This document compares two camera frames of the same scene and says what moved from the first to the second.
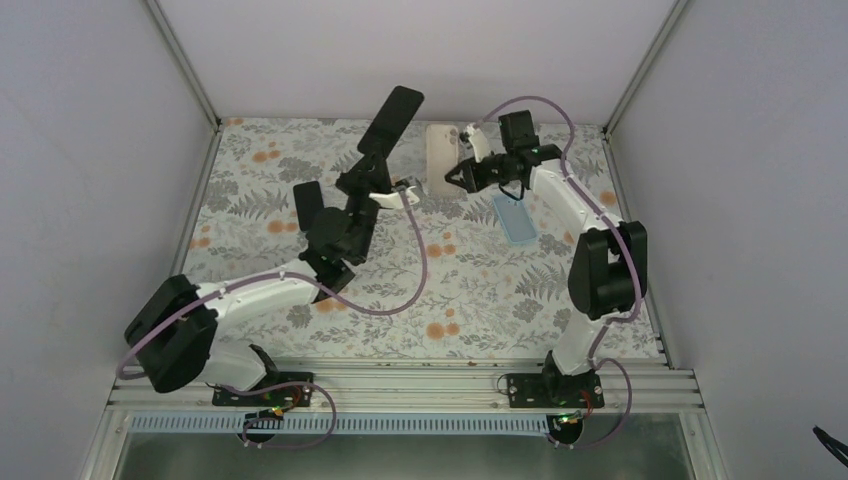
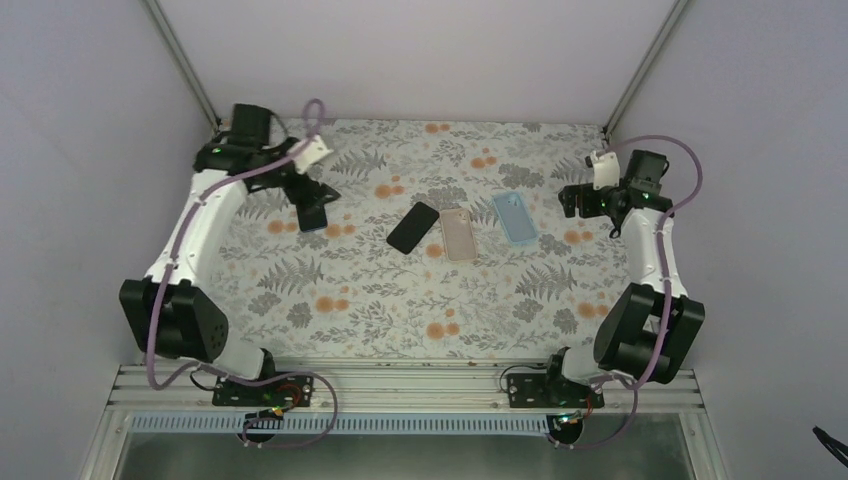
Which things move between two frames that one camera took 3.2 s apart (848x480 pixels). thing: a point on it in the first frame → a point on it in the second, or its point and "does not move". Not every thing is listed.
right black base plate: x=555 y=391 does not move
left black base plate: x=293 y=396 does not move
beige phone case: x=442 y=156 → x=459 y=236
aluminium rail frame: x=657 y=386 does not move
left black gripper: x=377 y=181 → x=295 y=193
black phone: x=391 y=122 → x=412 y=228
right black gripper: x=473 y=182 → x=587 y=209
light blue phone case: x=515 y=219 does not move
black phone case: x=309 y=203 does not move
